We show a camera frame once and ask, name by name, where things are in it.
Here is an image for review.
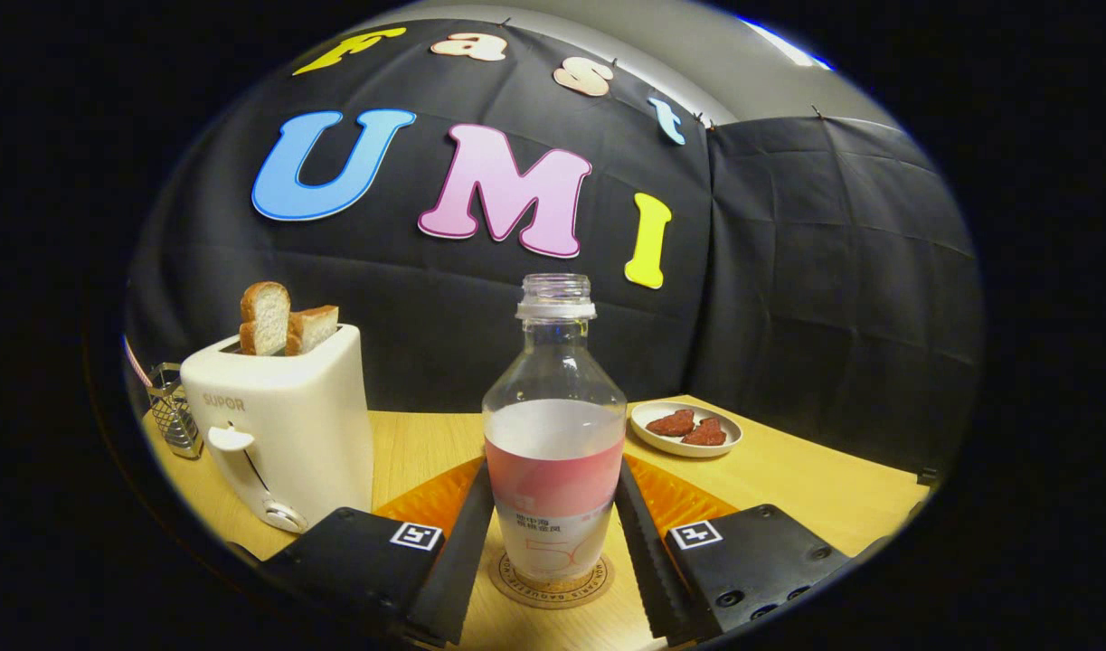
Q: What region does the clear juice bottle pink label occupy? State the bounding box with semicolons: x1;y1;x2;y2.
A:
483;273;628;581

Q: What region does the round cork coaster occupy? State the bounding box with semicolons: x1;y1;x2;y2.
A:
489;546;617;610

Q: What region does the toast bread slice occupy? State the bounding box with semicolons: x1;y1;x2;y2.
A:
286;305;340;356
239;281;292;356

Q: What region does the metal mesh holder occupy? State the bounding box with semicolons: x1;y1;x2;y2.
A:
146;363;203;460

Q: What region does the red meat piece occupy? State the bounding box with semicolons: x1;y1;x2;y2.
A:
646;409;696;439
681;417;728;448

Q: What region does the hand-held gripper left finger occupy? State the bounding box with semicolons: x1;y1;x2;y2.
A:
261;457;497;648

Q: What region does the wooden table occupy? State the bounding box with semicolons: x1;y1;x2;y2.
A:
141;395;933;651

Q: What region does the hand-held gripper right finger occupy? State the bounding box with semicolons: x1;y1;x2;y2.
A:
614;455;854;646

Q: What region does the white round plate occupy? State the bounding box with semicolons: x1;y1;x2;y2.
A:
630;401;743;458

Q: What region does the cream white toaster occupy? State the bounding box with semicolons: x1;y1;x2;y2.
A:
180;324;374;534

